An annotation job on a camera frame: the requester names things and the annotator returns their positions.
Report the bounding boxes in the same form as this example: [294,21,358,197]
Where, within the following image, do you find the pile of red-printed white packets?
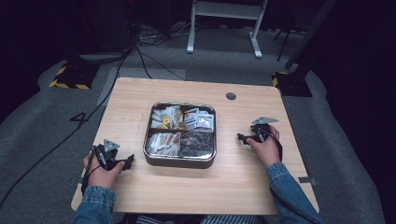
[182,106,216,133]

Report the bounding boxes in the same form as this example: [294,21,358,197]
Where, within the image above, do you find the black yellow-striped stand base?
[49,62,101,91]
[271,71,313,97]

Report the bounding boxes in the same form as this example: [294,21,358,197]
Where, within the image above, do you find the pile of yellow-labelled white packets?
[150,105,184,130]

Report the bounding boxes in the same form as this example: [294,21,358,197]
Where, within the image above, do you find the bundle of floor cables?
[136,21,195,48]

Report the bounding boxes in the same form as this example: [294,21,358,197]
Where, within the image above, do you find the long black floor cable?
[0,50,132,209]

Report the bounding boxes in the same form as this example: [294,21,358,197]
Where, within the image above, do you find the pile of paper stick sachets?
[146,132,181,157]

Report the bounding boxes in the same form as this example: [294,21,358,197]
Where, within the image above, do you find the white metal stand frame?
[186,0,269,60]

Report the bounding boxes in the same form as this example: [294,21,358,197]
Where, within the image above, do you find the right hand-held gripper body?
[249,116,279,144]

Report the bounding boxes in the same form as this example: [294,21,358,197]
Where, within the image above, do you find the dark compartment box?
[142,101,218,170]

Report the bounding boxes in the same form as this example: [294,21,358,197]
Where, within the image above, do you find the clear box lid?
[143,101,218,161]

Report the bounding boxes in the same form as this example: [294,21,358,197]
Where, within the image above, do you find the person's left hand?
[82,154,126,189]

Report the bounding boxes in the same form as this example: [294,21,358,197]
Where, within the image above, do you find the thin black floor cable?
[134,43,187,81]

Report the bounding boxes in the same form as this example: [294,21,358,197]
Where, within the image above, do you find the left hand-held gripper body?
[92,138,125,171]

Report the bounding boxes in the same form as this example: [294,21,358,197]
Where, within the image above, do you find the pile of dark patterned packets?
[180,130,216,158]

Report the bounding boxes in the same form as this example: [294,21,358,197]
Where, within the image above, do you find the person's striped clothing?
[134,214,265,224]

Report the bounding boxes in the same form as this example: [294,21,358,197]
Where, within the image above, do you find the black slanted pole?
[284,0,337,71]

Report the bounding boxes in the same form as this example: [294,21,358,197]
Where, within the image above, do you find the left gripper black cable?
[80,146,106,196]

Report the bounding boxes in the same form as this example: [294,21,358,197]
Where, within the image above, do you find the person's right hand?
[247,124,283,169]

